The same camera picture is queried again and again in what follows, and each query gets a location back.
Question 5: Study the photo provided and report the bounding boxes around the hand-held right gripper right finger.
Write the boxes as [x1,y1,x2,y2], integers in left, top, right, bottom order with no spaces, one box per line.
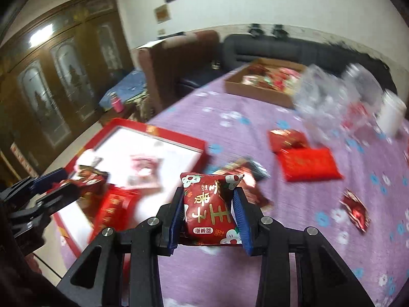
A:
[232,188,374,307]

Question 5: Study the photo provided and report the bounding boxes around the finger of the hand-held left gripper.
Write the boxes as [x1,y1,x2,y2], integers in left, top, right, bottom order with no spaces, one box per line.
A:
[9,183,85,227]
[0,168,69,212]

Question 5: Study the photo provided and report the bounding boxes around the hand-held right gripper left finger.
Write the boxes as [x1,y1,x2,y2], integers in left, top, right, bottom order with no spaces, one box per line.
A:
[57,185,186,307]

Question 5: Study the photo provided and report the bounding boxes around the red snack packet white flowers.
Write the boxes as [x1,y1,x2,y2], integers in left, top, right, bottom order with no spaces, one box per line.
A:
[179,172,245,246]

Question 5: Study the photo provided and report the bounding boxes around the dark red foil snack packet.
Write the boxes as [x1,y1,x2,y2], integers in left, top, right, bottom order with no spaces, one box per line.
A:
[73,163,109,189]

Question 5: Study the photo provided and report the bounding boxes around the red packet gold characters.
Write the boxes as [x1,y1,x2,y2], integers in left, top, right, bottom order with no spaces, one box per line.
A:
[88,187,141,244]

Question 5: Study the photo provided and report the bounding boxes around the white pink snack packet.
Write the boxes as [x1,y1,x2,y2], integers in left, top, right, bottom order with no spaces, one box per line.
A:
[128,154,163,188]

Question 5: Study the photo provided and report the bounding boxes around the red gift box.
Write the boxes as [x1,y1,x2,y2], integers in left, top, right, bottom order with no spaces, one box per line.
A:
[53,118,208,258]

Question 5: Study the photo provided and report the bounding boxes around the long red snack packet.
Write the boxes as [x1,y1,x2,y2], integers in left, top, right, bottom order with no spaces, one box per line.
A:
[276,147,342,182]

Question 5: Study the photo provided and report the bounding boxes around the red snack packet gold print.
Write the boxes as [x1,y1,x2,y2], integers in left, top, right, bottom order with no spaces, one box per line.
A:
[268,129,309,152]

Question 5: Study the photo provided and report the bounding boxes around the person's left forearm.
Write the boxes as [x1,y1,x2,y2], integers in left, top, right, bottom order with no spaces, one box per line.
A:
[0,246,64,307]

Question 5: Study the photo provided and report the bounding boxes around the dark brown snack packet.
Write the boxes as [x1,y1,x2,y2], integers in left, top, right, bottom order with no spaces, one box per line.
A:
[220,163,274,212]

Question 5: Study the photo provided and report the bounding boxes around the black snack packet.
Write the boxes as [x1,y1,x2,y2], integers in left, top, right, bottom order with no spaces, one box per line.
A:
[236,158,267,180]

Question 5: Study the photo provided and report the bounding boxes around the purple floral tablecloth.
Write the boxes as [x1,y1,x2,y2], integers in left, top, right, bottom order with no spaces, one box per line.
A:
[59,67,409,307]

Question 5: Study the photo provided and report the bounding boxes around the pink bottle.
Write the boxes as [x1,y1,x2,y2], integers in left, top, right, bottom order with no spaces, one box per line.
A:
[110,92,123,113]

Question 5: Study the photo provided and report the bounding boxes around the wooden glass door wardrobe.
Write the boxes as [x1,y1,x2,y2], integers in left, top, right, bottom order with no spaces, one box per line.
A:
[0,0,135,186]

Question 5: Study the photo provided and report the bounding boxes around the small dark red foil packet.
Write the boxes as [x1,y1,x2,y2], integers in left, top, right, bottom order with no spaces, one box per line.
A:
[340,189,371,231]

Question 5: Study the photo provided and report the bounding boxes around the blue cloth side table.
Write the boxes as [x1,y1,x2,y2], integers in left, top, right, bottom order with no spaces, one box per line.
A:
[98,68,151,125]

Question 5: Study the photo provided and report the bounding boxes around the shallow cardboard box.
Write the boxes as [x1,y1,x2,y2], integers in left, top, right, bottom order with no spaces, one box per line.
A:
[224,58,309,108]

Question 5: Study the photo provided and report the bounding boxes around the clear plastic bag red print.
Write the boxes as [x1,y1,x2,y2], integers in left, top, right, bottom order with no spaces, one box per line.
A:
[293,62,385,148]

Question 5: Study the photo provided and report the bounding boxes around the pile of small snack packets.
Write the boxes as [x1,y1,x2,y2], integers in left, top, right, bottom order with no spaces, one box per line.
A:
[241,64,304,93]

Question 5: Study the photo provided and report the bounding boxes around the brown chair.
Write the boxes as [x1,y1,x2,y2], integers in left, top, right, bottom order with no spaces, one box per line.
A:
[137,30,224,119]

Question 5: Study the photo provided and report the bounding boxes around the black sofa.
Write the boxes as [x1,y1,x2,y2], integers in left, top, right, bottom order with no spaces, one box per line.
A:
[179,34,398,95]

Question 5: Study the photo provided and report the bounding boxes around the white plastic jar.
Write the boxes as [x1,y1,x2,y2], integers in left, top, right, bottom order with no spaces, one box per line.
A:
[376,89,408,138]

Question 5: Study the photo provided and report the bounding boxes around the yellow wall plaque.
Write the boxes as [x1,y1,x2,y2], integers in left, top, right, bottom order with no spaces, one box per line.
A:
[154,4,171,24]

